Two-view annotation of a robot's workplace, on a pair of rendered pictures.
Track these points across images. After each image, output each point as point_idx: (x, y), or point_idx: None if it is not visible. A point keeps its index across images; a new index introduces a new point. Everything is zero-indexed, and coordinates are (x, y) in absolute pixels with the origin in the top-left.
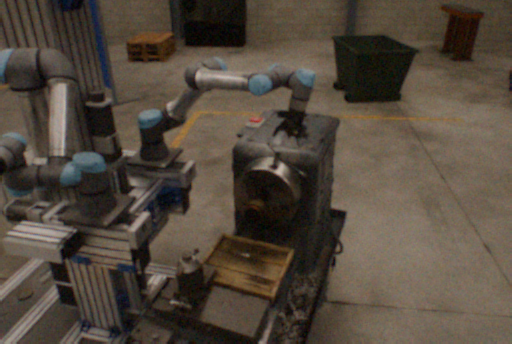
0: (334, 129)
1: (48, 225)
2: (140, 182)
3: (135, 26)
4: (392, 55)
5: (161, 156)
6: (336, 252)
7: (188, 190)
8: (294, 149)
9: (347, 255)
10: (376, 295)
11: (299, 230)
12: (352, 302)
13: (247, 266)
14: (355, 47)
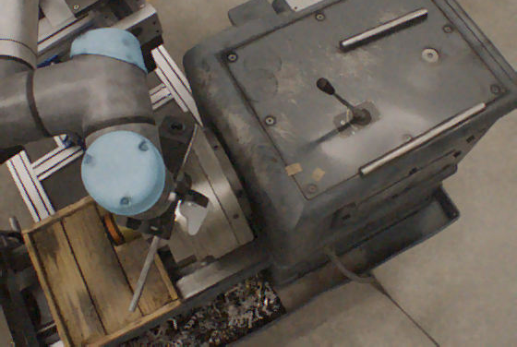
0: (462, 135)
1: None
2: (57, 9)
3: None
4: None
5: None
6: (368, 271)
7: (148, 48)
8: (271, 160)
9: (469, 221)
10: (437, 313)
11: (249, 258)
12: (394, 297)
13: (99, 273)
14: None
